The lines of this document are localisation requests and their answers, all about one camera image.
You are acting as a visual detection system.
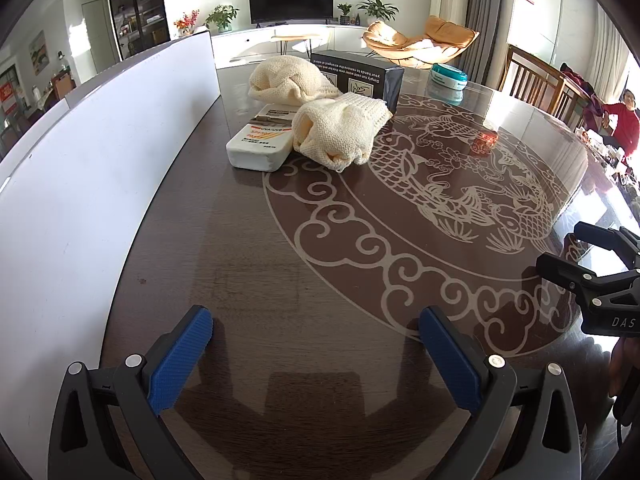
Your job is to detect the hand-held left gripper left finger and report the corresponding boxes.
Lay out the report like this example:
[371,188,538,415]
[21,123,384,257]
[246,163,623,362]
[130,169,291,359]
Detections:
[47,305,215,480]

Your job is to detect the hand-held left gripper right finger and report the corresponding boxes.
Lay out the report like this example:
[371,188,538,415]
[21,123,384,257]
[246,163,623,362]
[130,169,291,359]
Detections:
[418,306,586,480]

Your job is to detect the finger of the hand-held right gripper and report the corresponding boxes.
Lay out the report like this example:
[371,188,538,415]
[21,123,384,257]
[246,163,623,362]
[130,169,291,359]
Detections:
[573,221,640,271]
[536,253,640,307]

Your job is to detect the white partition board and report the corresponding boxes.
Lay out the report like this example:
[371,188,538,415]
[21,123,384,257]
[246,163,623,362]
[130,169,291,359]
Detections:
[0,29,222,453]

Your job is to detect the white packet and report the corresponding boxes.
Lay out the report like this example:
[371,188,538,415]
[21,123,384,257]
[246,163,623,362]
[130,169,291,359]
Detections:
[226,104,302,172]

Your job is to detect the cream knitted glove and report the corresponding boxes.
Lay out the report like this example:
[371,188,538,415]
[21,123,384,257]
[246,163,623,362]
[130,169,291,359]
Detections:
[291,94,394,171]

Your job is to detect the black printed carton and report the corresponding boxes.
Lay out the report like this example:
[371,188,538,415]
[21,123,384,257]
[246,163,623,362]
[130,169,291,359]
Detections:
[311,50,405,114]

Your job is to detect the cream knit hat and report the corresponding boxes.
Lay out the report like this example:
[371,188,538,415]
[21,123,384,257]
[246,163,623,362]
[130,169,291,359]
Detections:
[248,56,342,107]

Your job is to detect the wooden slat back chair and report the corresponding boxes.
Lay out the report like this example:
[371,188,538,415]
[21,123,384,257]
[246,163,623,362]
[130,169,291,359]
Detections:
[500,44,567,107]
[550,77,592,127]

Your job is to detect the small red patterned object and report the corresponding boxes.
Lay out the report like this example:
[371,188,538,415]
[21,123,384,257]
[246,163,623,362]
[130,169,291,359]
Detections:
[471,130,499,154]

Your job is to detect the teal round tin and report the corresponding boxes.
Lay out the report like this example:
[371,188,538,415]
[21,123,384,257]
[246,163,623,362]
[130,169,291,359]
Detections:
[431,63,469,91]

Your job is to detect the grey curtain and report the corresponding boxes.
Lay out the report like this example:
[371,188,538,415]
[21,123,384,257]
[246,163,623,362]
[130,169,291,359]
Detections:
[469,0,507,87]

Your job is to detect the orange lounge chair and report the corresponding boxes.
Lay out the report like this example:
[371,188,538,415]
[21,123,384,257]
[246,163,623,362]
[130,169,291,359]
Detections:
[362,16,480,70]

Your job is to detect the brown wooden chair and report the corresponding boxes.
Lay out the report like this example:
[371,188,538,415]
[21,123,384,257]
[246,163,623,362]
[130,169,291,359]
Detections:
[50,70,77,102]

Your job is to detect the large leafy potted plant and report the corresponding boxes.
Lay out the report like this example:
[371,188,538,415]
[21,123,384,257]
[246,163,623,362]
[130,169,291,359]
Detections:
[357,0,400,24]

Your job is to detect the white television console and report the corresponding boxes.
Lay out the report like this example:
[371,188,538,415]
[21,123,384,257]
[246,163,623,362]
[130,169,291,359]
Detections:
[210,22,382,69]

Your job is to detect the red flower arrangement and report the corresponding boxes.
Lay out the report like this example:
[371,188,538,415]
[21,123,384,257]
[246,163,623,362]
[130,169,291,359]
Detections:
[173,9,201,37]

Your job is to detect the framed landscape painting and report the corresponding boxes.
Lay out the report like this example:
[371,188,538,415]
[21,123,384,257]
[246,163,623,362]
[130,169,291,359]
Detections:
[28,30,49,69]

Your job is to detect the hairpin leg side table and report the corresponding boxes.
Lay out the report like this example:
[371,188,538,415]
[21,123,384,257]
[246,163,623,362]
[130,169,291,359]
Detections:
[270,33,321,57]

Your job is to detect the green potted plant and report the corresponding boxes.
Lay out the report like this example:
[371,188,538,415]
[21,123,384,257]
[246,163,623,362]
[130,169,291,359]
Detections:
[205,5,240,34]

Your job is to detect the dark glass display cabinet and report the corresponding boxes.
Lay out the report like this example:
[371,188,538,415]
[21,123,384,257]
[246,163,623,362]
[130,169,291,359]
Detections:
[106,0,166,62]

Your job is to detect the black television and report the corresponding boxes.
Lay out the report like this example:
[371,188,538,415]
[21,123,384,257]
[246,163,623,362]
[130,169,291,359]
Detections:
[248,0,335,27]

